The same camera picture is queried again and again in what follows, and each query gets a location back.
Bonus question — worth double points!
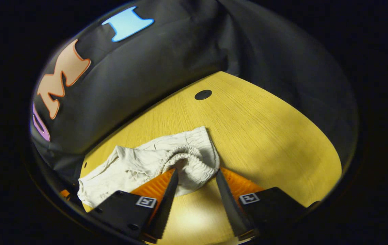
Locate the white jeans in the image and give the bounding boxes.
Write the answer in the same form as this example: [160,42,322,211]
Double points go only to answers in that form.
[77,126,220,208]

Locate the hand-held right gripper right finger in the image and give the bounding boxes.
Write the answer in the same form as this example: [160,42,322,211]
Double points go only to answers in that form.
[216,167,320,240]

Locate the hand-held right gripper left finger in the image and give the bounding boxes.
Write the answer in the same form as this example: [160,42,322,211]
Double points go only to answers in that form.
[88,168,179,244]

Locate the black backdrop cloth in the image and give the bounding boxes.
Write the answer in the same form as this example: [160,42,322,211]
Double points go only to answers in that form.
[30,0,359,177]

